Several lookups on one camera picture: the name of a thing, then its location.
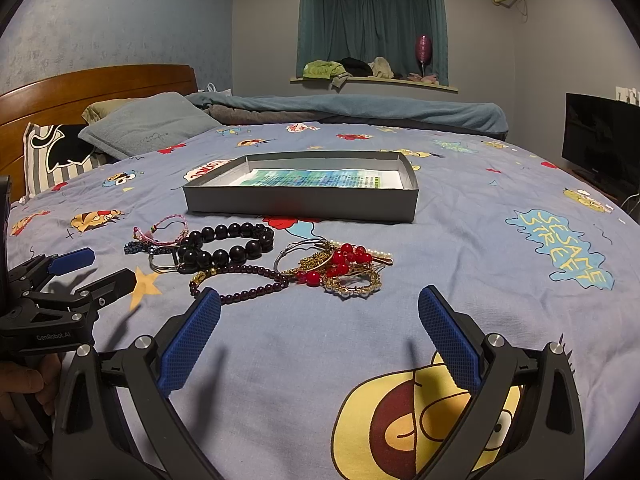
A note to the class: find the wooden window sill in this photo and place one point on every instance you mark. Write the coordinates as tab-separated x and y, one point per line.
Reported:
388	82

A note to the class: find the beige cloth on sill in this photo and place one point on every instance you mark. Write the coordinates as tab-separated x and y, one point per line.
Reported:
381	69

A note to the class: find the person's left hand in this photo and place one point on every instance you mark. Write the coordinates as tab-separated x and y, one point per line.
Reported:
43	383

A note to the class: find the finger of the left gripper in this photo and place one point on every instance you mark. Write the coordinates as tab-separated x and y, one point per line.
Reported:
54	265
97	294

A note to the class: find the teal folded blanket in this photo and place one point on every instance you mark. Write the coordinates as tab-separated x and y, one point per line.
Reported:
481	118

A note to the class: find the white wall socket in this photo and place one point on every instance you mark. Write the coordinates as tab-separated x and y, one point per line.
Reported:
628	95

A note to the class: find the green cloth on sill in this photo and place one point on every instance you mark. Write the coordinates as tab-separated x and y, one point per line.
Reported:
333	72

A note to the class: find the black clothing on sill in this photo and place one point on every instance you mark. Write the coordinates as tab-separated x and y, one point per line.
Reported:
356	68

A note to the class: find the teal window curtain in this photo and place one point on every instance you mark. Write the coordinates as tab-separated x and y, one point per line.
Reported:
330	30

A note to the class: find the striped black white pillow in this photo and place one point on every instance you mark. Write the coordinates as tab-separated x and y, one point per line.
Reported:
55	154

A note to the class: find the grey shallow cardboard box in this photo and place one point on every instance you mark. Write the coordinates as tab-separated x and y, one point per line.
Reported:
214	192

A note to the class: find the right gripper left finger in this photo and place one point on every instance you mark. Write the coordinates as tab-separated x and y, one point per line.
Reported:
92	439

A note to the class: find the black television screen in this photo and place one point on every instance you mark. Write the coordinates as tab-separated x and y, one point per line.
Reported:
601	138

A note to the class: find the olive pillow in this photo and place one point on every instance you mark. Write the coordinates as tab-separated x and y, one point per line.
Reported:
99	110

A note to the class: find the grey-blue pillow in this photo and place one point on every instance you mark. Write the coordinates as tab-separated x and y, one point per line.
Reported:
147	125

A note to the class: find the pink balloon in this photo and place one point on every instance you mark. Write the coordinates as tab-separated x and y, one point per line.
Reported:
424	51

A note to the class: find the grey blanket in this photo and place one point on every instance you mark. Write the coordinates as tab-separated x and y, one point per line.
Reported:
230	116

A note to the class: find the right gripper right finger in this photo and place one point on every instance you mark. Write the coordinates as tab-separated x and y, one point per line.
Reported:
523	419

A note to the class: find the cartoon print blue bedsheet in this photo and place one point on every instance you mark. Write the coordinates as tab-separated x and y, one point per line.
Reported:
329	374

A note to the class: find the thin silver bangle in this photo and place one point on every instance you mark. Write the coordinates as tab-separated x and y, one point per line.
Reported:
308	254

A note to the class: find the wooden headboard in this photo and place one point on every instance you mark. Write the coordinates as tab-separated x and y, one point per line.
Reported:
61	100

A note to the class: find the printed paper sheet in box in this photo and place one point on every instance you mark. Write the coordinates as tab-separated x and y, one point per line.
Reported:
307	178

